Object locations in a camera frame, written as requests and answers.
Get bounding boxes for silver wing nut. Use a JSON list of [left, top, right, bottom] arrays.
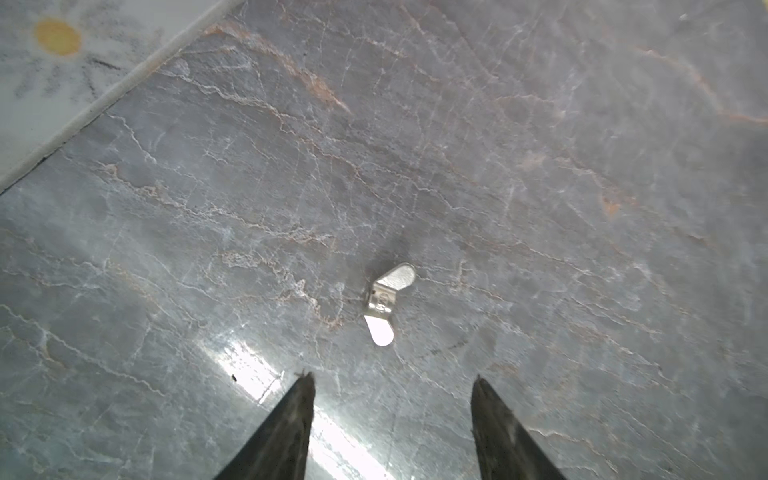
[[363, 263, 417, 347]]

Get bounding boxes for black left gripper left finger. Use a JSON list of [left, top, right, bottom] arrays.
[[215, 372, 316, 480]]

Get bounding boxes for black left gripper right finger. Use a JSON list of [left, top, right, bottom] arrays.
[[470, 376, 566, 480]]

